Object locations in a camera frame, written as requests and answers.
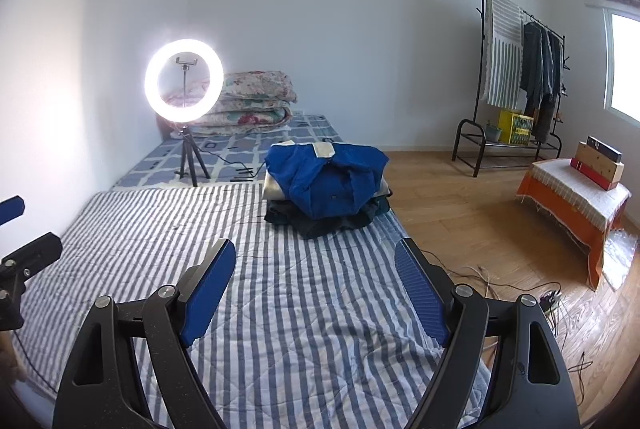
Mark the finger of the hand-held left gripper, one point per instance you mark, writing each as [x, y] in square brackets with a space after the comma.
[11, 209]
[35, 251]

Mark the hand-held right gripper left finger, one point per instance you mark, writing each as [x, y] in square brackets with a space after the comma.
[210, 294]

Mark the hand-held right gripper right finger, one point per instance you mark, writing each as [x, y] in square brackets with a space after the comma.
[422, 294]

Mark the cream and blue jacket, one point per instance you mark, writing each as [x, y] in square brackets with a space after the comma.
[320, 184]

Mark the person's left forearm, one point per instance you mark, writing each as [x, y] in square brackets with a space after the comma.
[9, 356]

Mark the pile of dark folded clothes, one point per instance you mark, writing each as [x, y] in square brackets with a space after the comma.
[340, 224]

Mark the dark hanging clothes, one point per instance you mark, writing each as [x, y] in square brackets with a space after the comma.
[540, 69]

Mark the blue white striped blanket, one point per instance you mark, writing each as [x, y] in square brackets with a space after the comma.
[300, 289]

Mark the black tripod stand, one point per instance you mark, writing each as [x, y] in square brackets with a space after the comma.
[189, 149]

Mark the blue patterned mattress sheet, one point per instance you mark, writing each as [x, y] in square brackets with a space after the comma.
[235, 144]

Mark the orange covered table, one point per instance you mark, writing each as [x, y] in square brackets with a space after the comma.
[565, 209]

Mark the small plant pot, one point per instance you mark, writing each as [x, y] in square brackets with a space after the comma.
[493, 134]

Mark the yellow box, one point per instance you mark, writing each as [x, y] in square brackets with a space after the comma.
[512, 126]

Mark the bubble wrap sheet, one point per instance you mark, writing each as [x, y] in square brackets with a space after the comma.
[622, 259]

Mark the stack of floral quilts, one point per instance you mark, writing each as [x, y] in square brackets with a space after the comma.
[255, 94]

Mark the red box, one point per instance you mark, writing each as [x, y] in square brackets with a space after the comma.
[592, 178]

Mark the dark flat box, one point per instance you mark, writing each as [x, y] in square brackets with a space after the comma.
[605, 149]

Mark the striped hanging cloth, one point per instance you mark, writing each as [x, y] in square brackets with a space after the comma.
[502, 59]

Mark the window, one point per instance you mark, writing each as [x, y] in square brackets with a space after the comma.
[625, 64]

